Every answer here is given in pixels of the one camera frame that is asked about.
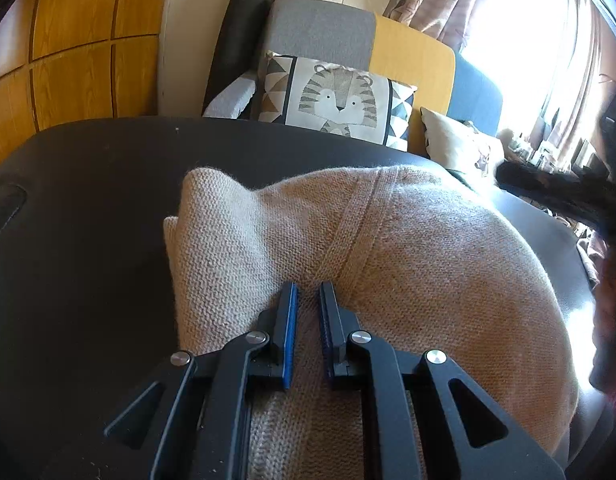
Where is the tiger print cushion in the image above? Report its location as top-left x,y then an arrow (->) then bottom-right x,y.
258,51 -> 419,153

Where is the deer print cushion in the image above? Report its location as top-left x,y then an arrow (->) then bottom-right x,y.
420,106 -> 508,181

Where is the wooden wardrobe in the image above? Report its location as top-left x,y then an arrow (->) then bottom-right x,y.
0,0 -> 176,176

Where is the grey yellow blue sofa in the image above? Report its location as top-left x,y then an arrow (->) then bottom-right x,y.
203,0 -> 503,156

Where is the beige knit sweater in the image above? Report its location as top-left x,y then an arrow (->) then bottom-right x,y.
163,164 -> 581,480

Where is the cluttered wooden desk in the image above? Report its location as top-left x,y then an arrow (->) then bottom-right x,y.
508,130 -> 608,181

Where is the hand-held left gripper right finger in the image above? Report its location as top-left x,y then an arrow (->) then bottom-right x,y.
318,281 -> 566,480

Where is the black rolled mat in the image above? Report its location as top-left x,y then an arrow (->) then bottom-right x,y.
202,0 -> 281,116

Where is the black oval table plug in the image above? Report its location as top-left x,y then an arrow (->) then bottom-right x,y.
0,182 -> 28,241

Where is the black monitor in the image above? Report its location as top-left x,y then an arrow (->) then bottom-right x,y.
595,77 -> 616,161

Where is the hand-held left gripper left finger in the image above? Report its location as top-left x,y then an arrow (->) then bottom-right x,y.
104,281 -> 299,480

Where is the pink curtain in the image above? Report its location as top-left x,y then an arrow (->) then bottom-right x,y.
383,0 -> 498,53
538,0 -> 616,161

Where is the bright window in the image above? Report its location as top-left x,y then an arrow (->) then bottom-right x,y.
458,0 -> 588,136

